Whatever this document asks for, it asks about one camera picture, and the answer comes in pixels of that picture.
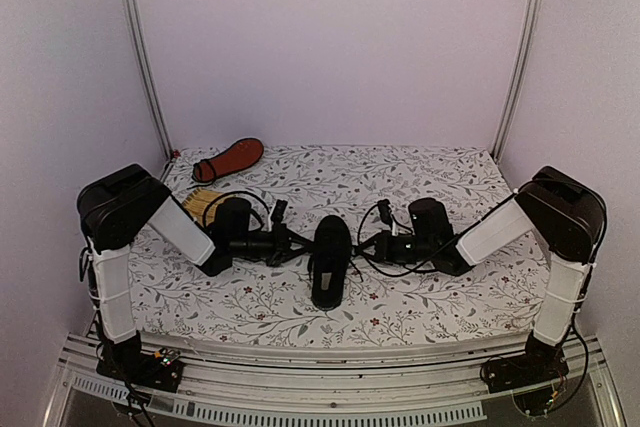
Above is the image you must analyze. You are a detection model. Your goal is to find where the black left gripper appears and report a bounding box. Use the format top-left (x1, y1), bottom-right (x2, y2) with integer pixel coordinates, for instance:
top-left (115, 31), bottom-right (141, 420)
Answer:
top-left (231, 223), bottom-right (315, 267)

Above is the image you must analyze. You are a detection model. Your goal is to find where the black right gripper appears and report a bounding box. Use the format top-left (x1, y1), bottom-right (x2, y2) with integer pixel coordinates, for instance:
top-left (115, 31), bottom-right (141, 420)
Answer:
top-left (356, 229), bottom-right (436, 266)

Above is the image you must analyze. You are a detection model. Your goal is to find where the black shoelace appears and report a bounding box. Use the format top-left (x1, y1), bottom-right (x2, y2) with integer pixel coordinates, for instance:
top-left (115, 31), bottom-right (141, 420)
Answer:
top-left (306, 245), bottom-right (364, 282)

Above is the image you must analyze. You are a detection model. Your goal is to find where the black shoe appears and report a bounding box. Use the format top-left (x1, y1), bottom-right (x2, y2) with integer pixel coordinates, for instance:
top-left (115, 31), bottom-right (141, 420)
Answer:
top-left (310, 215), bottom-right (351, 311)

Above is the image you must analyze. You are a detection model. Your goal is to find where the red-soled shoe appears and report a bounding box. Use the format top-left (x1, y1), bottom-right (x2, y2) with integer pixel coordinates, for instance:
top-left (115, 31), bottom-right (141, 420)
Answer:
top-left (192, 138), bottom-right (264, 184)

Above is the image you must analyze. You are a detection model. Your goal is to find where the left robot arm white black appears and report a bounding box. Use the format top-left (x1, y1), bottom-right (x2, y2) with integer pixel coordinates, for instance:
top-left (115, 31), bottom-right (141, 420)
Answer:
top-left (76, 164), bottom-right (313, 381)

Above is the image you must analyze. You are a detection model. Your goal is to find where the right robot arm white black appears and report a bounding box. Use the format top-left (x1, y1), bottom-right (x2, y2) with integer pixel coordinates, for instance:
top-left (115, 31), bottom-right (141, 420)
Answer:
top-left (355, 166), bottom-right (608, 383)

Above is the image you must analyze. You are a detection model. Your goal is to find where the woven bamboo tray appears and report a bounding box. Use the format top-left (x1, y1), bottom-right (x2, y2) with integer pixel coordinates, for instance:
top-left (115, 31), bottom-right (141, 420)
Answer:
top-left (182, 188), bottom-right (221, 226)

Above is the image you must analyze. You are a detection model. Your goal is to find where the floral tablecloth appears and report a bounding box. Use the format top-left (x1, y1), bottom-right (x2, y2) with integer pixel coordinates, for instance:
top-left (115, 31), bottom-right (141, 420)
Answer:
top-left (129, 146), bottom-right (550, 348)

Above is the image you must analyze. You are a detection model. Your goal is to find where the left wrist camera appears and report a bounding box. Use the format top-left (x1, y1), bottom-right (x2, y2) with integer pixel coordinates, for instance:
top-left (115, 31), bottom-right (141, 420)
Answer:
top-left (269, 199), bottom-right (288, 235)

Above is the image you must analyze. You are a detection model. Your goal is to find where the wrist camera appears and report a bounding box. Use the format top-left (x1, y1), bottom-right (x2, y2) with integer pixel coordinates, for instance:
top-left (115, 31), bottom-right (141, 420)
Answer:
top-left (376, 199), bottom-right (399, 236)
top-left (269, 199), bottom-right (288, 235)

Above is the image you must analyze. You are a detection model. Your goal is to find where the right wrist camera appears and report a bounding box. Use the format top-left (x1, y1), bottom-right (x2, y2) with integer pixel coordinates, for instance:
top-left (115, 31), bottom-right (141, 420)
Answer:
top-left (376, 199), bottom-right (399, 236)

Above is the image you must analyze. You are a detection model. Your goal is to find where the front aluminium rail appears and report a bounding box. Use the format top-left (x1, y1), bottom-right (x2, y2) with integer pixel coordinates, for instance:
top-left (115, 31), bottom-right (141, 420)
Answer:
top-left (42, 336), bottom-right (626, 427)

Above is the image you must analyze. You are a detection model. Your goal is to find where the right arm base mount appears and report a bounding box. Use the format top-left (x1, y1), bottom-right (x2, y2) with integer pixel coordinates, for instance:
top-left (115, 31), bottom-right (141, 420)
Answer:
top-left (479, 349), bottom-right (569, 393)

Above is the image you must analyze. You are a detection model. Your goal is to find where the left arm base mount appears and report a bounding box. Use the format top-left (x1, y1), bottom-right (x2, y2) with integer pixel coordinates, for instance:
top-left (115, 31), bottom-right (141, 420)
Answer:
top-left (96, 344), bottom-right (185, 393)

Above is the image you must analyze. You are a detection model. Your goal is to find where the right aluminium frame post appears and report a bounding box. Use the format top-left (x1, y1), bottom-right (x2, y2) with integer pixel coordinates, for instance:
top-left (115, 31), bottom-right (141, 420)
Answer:
top-left (491, 0), bottom-right (543, 164)

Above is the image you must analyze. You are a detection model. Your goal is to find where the aluminium frame post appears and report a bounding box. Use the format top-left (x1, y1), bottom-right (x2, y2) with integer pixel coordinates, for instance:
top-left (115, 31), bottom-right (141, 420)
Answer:
top-left (491, 0), bottom-right (543, 164)
top-left (122, 0), bottom-right (174, 161)

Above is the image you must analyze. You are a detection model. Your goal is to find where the left aluminium frame post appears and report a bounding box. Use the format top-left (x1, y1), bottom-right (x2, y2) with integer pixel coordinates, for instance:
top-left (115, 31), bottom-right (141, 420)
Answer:
top-left (122, 0), bottom-right (174, 161)

